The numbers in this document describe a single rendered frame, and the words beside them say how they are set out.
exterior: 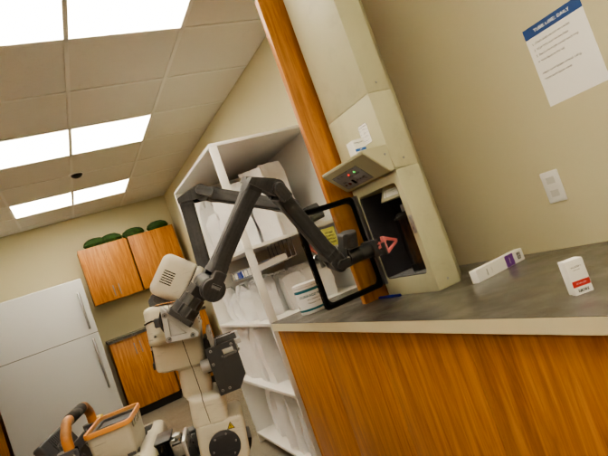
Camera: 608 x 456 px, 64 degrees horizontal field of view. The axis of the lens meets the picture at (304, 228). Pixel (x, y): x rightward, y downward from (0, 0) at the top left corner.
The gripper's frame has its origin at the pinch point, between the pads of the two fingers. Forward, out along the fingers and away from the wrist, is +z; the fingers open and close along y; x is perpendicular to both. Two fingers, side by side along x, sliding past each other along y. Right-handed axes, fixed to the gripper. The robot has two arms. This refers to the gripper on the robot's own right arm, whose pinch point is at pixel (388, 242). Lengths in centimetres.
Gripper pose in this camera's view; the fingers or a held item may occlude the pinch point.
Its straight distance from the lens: 192.3
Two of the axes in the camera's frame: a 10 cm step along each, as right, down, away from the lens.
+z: 8.4, -2.9, 4.5
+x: 3.4, 9.4, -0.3
